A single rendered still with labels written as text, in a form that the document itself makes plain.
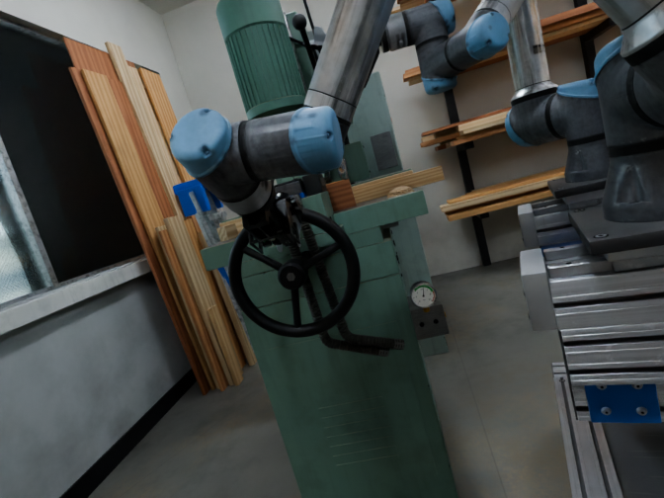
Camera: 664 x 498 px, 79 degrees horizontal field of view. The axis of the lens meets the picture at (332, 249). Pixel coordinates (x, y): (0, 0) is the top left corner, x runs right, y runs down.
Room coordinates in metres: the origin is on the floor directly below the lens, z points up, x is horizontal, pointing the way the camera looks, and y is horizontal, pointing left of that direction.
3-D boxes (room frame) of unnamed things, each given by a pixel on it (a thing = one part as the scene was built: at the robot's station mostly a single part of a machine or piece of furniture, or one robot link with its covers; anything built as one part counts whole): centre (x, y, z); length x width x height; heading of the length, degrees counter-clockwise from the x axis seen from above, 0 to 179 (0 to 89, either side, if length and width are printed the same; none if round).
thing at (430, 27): (0.98, -0.35, 1.26); 0.11 x 0.08 x 0.09; 81
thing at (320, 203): (1.00, 0.05, 0.91); 0.15 x 0.14 x 0.09; 81
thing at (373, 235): (1.14, 0.05, 0.82); 0.40 x 0.21 x 0.04; 81
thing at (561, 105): (0.98, -0.68, 0.98); 0.13 x 0.12 x 0.14; 22
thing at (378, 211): (1.09, 0.04, 0.87); 0.61 x 0.30 x 0.06; 81
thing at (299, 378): (1.32, 0.02, 0.35); 0.58 x 0.45 x 0.71; 171
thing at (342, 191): (1.11, 0.03, 0.94); 0.26 x 0.01 x 0.07; 81
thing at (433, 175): (1.18, -0.07, 0.92); 0.57 x 0.02 x 0.04; 81
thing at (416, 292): (0.95, -0.18, 0.65); 0.06 x 0.04 x 0.08; 81
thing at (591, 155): (0.97, -0.68, 0.87); 0.15 x 0.15 x 0.10
